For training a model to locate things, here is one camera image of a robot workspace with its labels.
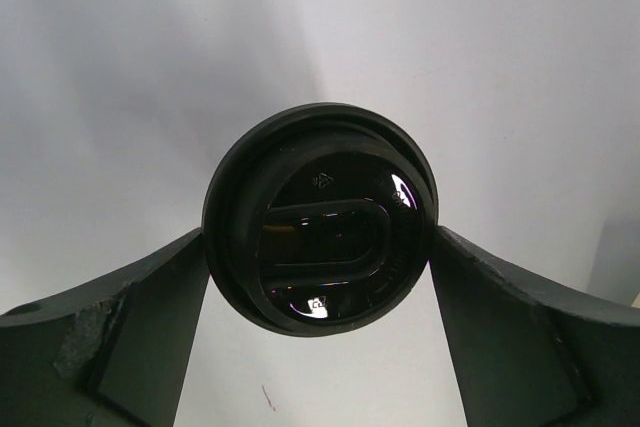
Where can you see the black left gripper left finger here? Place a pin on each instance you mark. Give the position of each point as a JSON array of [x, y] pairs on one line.
[[113, 351]]

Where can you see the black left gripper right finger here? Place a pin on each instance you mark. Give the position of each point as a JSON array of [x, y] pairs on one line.
[[528, 351]]

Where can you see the black coffee cup lid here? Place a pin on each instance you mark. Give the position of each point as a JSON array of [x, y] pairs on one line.
[[320, 220]]

